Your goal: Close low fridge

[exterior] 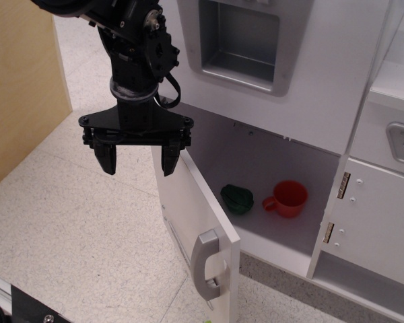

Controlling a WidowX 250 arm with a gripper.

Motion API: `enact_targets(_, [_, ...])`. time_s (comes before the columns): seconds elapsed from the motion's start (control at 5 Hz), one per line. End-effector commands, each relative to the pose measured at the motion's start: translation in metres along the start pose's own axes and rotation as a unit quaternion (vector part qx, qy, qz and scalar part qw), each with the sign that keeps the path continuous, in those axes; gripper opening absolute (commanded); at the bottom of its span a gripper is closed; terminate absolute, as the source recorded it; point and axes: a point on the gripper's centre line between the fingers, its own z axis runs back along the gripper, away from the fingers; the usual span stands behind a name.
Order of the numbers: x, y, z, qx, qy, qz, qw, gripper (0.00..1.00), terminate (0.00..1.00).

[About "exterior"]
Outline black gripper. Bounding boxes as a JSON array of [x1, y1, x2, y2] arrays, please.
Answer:
[[79, 99, 194, 177]]

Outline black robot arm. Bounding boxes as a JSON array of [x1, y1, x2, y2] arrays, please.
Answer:
[[35, 1, 194, 176]]

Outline white low fridge door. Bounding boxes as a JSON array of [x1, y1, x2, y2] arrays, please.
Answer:
[[151, 147, 240, 322]]

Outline white toy kitchen fridge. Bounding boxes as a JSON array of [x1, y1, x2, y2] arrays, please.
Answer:
[[162, 1, 404, 322]]

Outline dark green toy pepper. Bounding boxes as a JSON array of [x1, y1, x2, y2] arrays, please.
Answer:
[[220, 184, 254, 215]]

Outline light wooden panel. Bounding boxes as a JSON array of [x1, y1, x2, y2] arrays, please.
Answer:
[[0, 1, 72, 181]]

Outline grey ice dispenser recess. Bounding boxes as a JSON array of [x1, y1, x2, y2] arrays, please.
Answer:
[[177, 1, 313, 97]]

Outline red plastic cup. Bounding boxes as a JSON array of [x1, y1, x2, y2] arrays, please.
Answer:
[[262, 180, 308, 218]]

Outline lower metal hinge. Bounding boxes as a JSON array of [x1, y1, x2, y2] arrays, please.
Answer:
[[323, 222, 335, 244]]

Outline metal hinge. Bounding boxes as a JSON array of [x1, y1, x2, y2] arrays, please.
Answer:
[[323, 222, 335, 244], [337, 172, 351, 199]]

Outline upper metal hinge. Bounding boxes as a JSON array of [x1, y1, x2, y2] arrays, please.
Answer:
[[337, 172, 351, 199]]

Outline white oven cabinet door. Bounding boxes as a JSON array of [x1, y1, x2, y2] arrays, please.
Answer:
[[322, 159, 404, 284]]

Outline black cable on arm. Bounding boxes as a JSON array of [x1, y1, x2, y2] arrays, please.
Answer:
[[154, 72, 182, 110]]

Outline grey fridge door handle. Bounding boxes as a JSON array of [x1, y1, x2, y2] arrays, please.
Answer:
[[190, 229, 227, 301]]

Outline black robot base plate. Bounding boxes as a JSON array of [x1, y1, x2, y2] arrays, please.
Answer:
[[11, 285, 71, 323]]

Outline grey oven handle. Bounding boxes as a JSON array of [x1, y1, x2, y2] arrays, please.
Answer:
[[386, 122, 404, 163]]

